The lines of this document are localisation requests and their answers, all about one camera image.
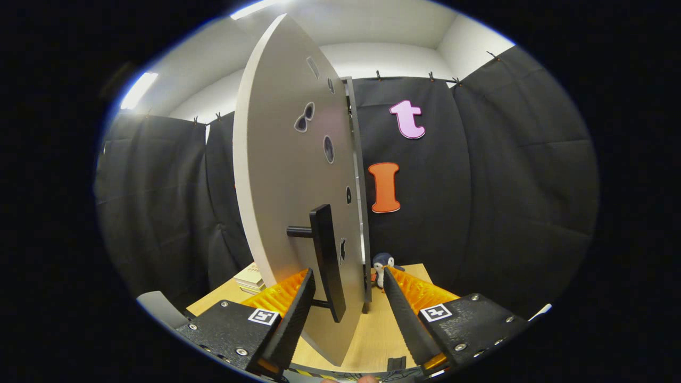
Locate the book with yellow edge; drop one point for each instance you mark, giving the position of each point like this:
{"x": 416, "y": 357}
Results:
{"x": 251, "y": 284}

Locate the beige shoe cabinet door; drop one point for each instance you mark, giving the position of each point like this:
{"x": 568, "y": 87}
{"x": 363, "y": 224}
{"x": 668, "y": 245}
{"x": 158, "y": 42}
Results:
{"x": 276, "y": 175}

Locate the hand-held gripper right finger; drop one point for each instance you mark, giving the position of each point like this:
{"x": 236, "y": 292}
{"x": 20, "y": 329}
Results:
{"x": 407, "y": 324}

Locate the narrow ceiling light panel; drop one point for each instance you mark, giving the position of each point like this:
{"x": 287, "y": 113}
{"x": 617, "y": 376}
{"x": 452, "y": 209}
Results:
{"x": 138, "y": 90}

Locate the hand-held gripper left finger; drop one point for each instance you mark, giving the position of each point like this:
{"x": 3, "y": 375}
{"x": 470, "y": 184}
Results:
{"x": 295, "y": 324}

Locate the large ceiling light panel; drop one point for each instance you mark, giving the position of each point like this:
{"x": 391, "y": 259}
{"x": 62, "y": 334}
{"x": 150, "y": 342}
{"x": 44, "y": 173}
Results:
{"x": 258, "y": 7}

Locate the penguin plush toy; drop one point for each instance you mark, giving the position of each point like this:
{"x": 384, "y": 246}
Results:
{"x": 383, "y": 261}

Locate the grey shoe cabinet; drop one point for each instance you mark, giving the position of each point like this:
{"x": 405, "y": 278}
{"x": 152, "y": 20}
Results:
{"x": 360, "y": 175}

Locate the beige cover book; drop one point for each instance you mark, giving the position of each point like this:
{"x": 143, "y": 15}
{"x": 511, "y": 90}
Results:
{"x": 249, "y": 274}

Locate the black backdrop cloth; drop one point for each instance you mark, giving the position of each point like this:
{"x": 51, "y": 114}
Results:
{"x": 505, "y": 213}

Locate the row of black clips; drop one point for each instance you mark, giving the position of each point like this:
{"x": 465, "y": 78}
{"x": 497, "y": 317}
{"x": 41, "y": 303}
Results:
{"x": 378, "y": 75}

